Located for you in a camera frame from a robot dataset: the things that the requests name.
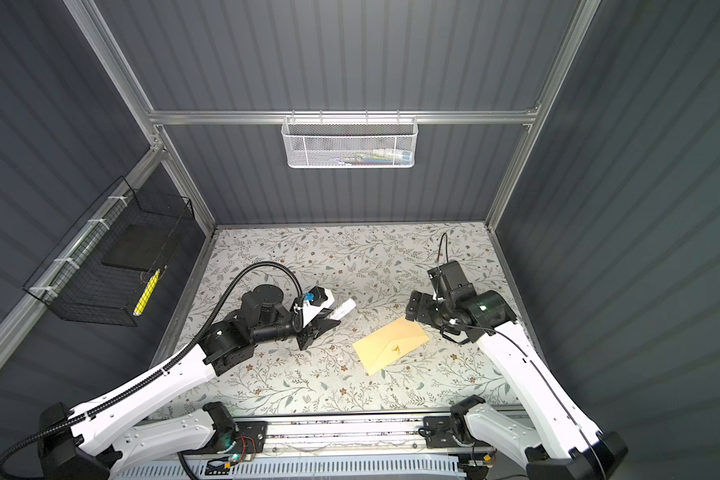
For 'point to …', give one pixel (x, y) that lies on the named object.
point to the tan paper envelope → (389, 343)
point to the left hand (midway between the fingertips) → (336, 315)
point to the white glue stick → (345, 309)
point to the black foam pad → (139, 246)
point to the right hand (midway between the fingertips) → (423, 314)
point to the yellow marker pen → (146, 294)
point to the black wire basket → (107, 268)
